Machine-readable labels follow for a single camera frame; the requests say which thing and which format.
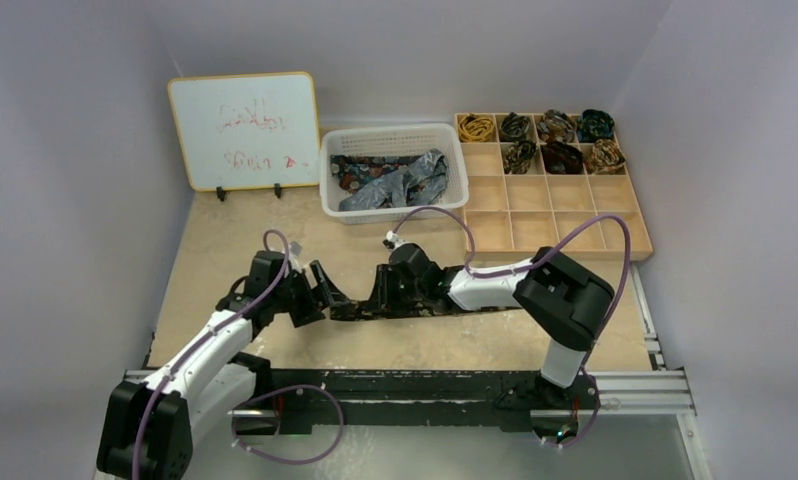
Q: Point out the dark maroon rolled tie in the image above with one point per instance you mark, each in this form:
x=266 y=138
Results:
x=561 y=158

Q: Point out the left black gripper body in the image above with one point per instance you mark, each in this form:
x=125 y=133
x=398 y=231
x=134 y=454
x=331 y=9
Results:
x=301 y=299

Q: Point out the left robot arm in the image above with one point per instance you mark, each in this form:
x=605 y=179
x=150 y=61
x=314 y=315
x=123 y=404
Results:
x=152 y=426

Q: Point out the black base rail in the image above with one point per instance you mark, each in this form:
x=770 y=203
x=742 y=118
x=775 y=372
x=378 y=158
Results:
x=514 y=401

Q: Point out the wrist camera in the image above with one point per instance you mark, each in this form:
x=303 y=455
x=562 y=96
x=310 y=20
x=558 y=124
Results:
x=392 y=240
x=292 y=252

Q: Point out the white whiteboard orange frame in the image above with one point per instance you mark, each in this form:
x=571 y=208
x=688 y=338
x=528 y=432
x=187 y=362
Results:
x=247 y=132

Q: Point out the brown patterned rolled tie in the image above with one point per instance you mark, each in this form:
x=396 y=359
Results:
x=555 y=125

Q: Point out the yellow rolled tie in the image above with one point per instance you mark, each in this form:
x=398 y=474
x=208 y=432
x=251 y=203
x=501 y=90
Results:
x=473 y=128

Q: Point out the grey blue patterned tie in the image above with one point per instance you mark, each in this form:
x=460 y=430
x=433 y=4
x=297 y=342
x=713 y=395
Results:
x=419 y=184

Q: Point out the wooden compartment tray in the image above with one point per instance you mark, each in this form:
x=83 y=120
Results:
x=512 y=215

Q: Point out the dark green rolled tie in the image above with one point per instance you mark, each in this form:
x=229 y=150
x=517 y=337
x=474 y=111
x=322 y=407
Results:
x=593 y=125

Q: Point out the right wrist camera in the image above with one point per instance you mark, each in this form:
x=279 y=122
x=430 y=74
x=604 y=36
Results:
x=392 y=240

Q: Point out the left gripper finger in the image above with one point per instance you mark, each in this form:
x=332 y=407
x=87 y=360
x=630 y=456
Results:
x=326 y=309
x=324 y=290

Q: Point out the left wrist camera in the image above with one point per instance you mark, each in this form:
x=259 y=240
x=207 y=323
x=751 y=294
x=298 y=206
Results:
x=292 y=252

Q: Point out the aluminium rail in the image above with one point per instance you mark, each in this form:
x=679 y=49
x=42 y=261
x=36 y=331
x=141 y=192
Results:
x=626 y=393

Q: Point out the white plastic basket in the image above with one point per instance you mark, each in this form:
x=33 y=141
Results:
x=403 y=140

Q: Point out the dark olive rolled tie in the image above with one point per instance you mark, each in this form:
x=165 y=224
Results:
x=515 y=127

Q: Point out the dark colourful patterned tie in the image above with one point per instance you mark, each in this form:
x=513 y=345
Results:
x=353 y=172

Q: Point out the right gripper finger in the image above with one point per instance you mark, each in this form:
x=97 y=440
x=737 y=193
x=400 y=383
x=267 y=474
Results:
x=379 y=309
x=382 y=288

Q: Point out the black floral tie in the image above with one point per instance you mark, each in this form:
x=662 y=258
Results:
x=354 y=313

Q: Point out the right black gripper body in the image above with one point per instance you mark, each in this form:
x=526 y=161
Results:
x=381 y=291

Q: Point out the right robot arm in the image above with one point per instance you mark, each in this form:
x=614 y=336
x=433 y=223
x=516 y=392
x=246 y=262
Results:
x=568 y=301

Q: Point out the orange brown rolled tie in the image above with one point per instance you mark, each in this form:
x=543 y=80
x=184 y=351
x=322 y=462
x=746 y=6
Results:
x=605 y=158

